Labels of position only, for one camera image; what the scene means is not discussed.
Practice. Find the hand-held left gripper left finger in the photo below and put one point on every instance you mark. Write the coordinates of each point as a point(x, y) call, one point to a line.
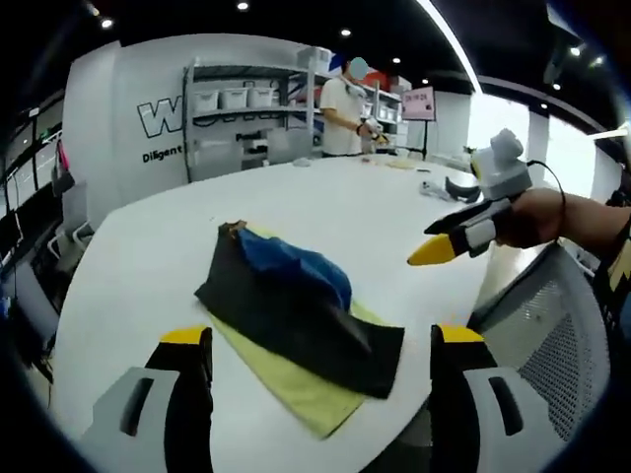
point(148, 409)

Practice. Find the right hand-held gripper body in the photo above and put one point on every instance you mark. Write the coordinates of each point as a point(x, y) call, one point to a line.
point(505, 175)

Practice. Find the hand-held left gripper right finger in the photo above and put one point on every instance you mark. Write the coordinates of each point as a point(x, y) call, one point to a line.
point(485, 409)

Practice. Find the black and blue garment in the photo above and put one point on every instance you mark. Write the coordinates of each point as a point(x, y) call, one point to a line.
point(281, 300)

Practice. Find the person's right hand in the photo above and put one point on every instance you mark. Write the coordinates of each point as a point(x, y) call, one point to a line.
point(535, 219)

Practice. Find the dark curved object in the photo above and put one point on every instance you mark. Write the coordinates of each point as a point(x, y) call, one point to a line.
point(461, 191)

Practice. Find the small grey object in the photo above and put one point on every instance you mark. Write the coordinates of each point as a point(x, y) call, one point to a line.
point(432, 188)

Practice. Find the pale yellow cloth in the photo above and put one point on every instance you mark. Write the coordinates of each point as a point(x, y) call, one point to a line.
point(401, 164)

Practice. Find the grey mesh office chair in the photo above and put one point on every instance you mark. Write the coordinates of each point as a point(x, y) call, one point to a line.
point(547, 320)

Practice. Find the pink display screen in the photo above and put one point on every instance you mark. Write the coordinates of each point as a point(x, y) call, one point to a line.
point(419, 103)

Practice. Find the person's black printed clothing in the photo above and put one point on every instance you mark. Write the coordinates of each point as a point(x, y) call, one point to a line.
point(613, 290)

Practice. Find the small white cloth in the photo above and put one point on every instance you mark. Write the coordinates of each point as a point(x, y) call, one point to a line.
point(302, 162)

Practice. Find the grey metal shelving rack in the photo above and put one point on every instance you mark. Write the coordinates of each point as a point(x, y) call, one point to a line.
point(246, 123)

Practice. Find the white storage bin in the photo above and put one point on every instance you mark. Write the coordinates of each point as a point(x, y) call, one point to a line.
point(204, 100)
point(261, 95)
point(233, 97)

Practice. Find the pink hanging item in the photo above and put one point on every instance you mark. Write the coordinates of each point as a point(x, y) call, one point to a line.
point(63, 156)

